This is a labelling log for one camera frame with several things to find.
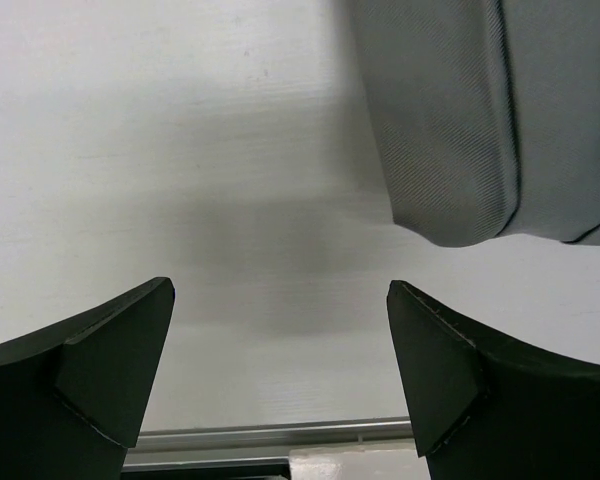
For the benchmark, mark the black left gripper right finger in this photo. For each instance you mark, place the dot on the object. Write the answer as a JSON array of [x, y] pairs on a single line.
[[485, 405]]

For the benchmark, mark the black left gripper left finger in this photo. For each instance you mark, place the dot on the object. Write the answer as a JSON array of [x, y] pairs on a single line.
[[73, 395]]

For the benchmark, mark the grey pleated skirt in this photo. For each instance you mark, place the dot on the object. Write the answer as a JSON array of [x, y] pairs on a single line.
[[486, 116]]

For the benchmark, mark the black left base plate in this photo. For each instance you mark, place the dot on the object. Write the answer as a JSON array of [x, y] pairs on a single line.
[[232, 469]]

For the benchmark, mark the aluminium table edge rail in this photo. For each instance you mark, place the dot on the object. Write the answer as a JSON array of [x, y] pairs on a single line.
[[233, 445]]

